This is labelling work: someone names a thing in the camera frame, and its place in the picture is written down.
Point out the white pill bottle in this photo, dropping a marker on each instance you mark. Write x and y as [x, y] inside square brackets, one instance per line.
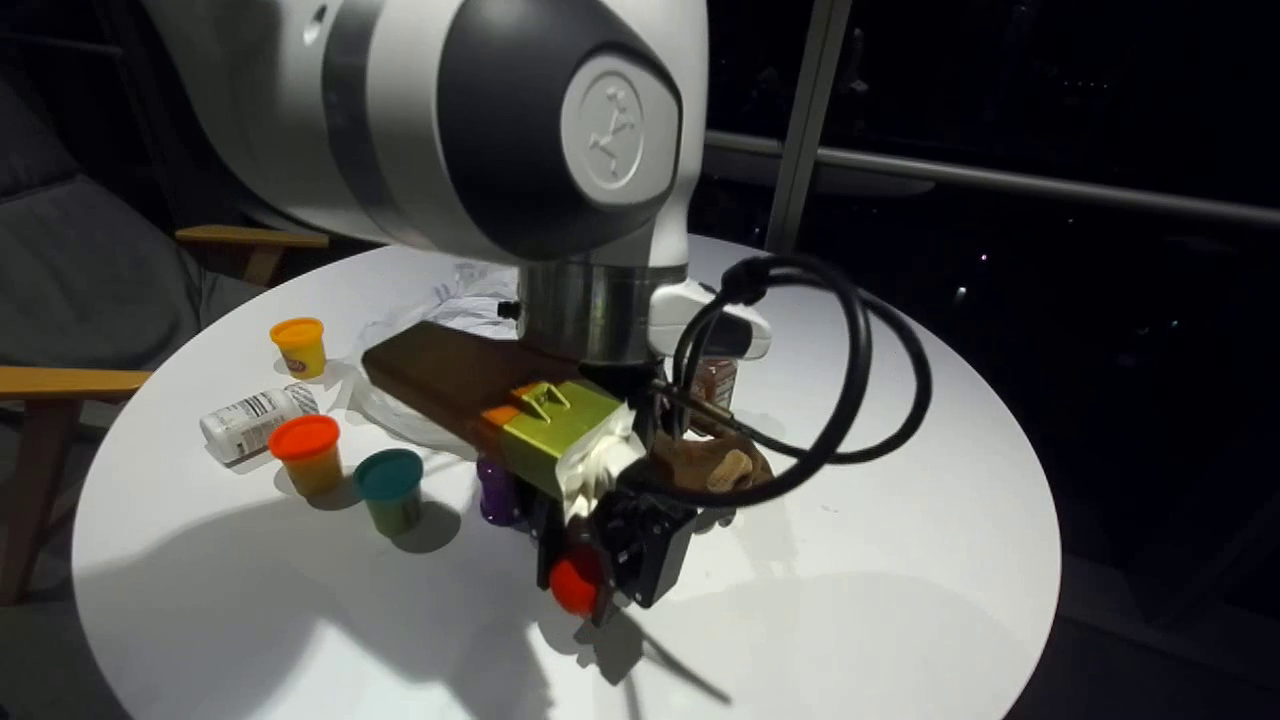
[258, 425]

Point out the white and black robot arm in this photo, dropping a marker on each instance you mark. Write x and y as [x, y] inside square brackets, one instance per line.
[401, 106]

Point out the teal lid dough tub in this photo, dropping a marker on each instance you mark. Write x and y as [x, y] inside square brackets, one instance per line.
[390, 484]

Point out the grey armchair with wooden arms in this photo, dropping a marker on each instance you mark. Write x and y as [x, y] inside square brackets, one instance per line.
[81, 275]

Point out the grey metal window rail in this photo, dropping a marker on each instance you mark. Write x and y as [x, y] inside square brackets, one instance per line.
[1014, 187]

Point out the white plastic bag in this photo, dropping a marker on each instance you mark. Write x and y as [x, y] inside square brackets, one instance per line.
[401, 403]

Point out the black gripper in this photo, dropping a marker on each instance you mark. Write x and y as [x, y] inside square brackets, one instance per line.
[645, 525]

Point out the purple lid dough tub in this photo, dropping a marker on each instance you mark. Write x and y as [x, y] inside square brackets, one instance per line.
[498, 499]

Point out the brown plush animal toy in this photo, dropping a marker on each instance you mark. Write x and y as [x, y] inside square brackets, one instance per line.
[704, 467]

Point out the yellow lid dough tub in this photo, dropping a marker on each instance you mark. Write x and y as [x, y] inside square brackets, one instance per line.
[300, 351]

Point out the red lid dough tub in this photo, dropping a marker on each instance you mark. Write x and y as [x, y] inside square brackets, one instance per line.
[579, 586]

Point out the orange lid dough tub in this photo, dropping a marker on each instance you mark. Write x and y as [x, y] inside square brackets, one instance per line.
[309, 448]

